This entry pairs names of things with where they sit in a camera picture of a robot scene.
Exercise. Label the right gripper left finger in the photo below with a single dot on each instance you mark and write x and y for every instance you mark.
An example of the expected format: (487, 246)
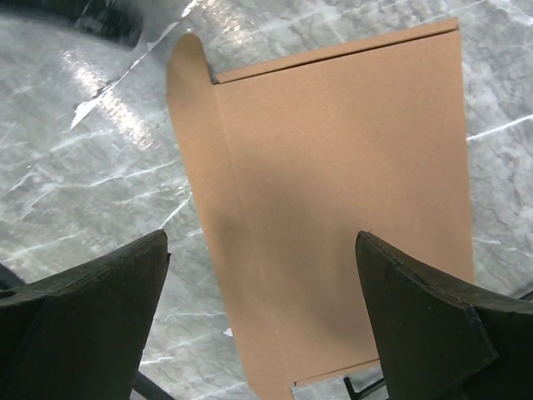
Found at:
(80, 333)

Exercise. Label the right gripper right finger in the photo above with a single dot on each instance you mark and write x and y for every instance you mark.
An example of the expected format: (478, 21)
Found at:
(439, 337)

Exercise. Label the brown cardboard box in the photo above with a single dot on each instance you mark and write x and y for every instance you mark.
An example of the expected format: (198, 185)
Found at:
(288, 160)

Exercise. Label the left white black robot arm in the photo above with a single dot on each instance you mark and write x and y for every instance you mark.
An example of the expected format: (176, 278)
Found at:
(116, 21)

